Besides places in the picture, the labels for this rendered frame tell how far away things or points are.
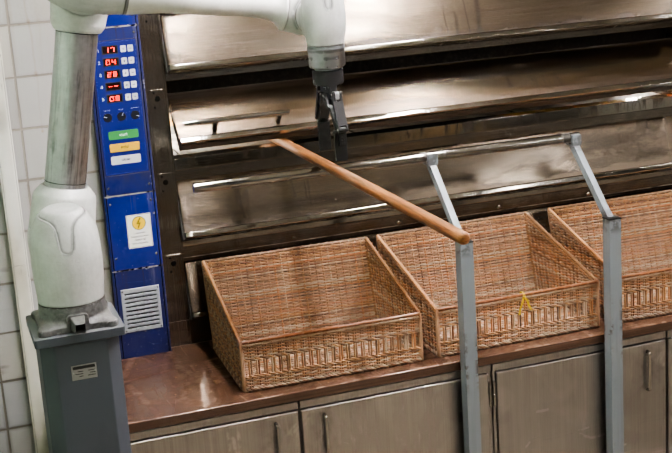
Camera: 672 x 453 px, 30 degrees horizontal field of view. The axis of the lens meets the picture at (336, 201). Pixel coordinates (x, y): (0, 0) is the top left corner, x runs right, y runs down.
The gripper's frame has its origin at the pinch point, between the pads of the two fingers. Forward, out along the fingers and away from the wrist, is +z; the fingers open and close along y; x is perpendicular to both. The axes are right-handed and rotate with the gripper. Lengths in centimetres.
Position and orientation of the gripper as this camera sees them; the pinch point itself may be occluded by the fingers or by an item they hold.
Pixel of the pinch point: (333, 150)
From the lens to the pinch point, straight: 307.3
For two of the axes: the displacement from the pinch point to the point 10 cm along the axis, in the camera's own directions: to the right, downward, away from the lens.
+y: 2.9, 2.3, -9.3
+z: 0.7, 9.6, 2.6
